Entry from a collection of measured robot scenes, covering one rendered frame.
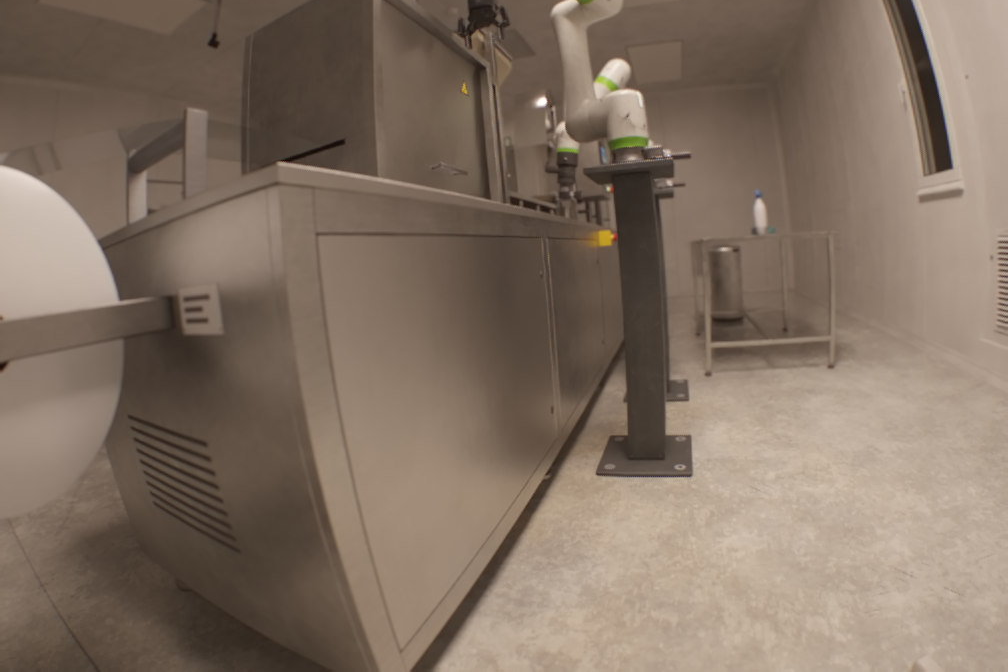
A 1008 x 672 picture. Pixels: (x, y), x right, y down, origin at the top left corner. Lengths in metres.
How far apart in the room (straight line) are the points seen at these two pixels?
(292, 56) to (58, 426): 0.89
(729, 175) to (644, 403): 4.94
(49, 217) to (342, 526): 0.51
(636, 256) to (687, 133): 4.91
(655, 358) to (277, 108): 1.22
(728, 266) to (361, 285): 3.60
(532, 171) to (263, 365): 2.25
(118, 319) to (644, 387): 1.30
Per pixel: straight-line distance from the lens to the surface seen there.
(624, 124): 1.41
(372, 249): 0.58
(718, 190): 6.11
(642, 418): 1.46
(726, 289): 3.98
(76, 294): 0.65
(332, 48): 1.07
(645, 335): 1.39
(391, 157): 1.00
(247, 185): 0.51
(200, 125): 0.76
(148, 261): 0.74
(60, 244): 0.65
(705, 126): 6.24
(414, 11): 1.20
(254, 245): 0.51
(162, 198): 5.04
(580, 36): 1.64
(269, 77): 1.20
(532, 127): 2.71
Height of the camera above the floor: 0.68
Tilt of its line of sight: 4 degrees down
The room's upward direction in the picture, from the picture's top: 5 degrees counter-clockwise
